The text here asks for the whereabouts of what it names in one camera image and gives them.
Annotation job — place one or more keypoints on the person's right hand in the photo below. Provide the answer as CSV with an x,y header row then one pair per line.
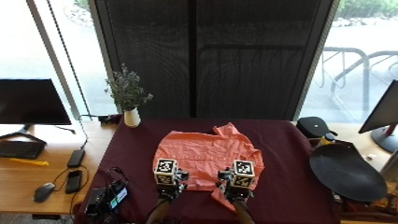
x,y
226,183

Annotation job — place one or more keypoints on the person's left hand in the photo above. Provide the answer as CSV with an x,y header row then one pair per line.
x,y
179,182

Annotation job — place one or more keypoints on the white marker cube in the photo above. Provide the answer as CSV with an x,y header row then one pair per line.
x,y
166,171
243,173

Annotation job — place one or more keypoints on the salmon pink shirt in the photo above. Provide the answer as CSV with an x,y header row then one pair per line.
x,y
203,154

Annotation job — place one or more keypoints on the dark maroon tablecloth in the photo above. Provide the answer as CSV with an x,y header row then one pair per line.
x,y
287,186

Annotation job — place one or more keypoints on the black electronics box with screen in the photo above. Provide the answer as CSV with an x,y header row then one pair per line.
x,y
108,196

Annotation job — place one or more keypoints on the white vase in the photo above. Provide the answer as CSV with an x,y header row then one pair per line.
x,y
132,117

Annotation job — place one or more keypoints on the black power adapter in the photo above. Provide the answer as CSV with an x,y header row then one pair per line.
x,y
76,158

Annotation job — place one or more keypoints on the black smartphone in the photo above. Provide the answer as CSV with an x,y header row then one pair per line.
x,y
74,181

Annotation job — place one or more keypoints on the yellow and black small object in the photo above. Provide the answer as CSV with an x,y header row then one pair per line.
x,y
327,140

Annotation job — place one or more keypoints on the green flower bunch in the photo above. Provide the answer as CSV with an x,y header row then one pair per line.
x,y
127,88

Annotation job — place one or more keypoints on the black computer mouse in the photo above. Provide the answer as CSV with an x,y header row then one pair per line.
x,y
43,192

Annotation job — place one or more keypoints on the small white object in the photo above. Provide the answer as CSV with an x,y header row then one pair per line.
x,y
371,156

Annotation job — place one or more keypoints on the yellow flat strip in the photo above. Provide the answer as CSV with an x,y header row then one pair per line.
x,y
28,161

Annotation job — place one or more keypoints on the dark mesh roller blind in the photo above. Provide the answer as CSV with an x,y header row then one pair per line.
x,y
212,59

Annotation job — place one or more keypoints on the black keyboard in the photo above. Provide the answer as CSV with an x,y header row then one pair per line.
x,y
21,149

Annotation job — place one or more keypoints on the black monitor with round stand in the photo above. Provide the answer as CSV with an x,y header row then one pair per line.
x,y
384,115

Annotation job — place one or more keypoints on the black computer monitor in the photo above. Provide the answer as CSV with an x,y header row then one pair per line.
x,y
28,104

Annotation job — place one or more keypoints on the grey metal bike rack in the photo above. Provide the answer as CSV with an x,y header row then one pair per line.
x,y
352,74

